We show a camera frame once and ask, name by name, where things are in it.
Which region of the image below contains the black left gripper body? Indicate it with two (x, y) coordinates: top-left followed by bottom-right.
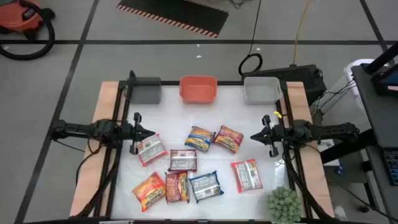
(121, 112), (143, 156)

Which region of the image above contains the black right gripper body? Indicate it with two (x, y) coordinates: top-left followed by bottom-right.
(262, 114), (289, 158)

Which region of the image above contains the orange chicken ramen pack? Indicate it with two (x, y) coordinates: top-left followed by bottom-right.
(136, 133), (169, 167)
(131, 171), (167, 213)
(230, 159), (264, 194)

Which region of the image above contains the red beef ramen pack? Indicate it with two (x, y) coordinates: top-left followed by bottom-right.
(168, 149), (198, 172)
(212, 125), (244, 154)
(164, 170), (191, 205)

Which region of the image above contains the blue soy sauce ramen pack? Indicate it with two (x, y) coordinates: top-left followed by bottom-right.
(188, 170), (224, 204)
(184, 126), (216, 152)

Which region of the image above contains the dark grey translucent bin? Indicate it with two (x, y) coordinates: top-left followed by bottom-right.
(129, 77), (162, 105)

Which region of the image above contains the light grey plastic bin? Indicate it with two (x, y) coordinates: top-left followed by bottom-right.
(243, 76), (283, 106)

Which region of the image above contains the black equipment case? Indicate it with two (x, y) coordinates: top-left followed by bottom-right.
(241, 63), (328, 106)

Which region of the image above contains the orange plastic bin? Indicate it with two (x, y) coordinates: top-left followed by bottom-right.
(179, 75), (218, 105)

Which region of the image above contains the green artificial succulent plant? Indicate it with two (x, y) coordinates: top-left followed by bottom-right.
(266, 185), (303, 224)

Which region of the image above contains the dark grey desk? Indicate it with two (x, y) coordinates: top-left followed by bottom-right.
(351, 63), (398, 218)

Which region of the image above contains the black keyboard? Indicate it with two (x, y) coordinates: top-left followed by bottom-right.
(382, 148), (398, 187)

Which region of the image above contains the black hazard-striped floor mat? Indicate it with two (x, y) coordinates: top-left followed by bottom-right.
(116, 0), (230, 39)

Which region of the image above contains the black laptop screen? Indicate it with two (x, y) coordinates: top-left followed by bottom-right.
(371, 63), (398, 98)

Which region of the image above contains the black diagonal support bar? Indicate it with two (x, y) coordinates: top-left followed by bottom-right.
(363, 42), (398, 75)

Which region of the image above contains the orange shop vacuum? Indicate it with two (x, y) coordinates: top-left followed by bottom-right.
(0, 0), (56, 35)

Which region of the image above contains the black aluminium table frame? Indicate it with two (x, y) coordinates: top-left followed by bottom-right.
(74, 70), (336, 224)

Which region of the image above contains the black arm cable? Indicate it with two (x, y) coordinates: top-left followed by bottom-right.
(75, 138), (108, 187)

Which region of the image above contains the black power cable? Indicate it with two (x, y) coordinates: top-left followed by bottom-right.
(238, 0), (264, 77)

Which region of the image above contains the yellow power cable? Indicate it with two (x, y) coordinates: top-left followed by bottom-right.
(292, 0), (312, 67)

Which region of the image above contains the black vacuum hose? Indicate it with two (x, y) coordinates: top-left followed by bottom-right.
(0, 11), (56, 61)

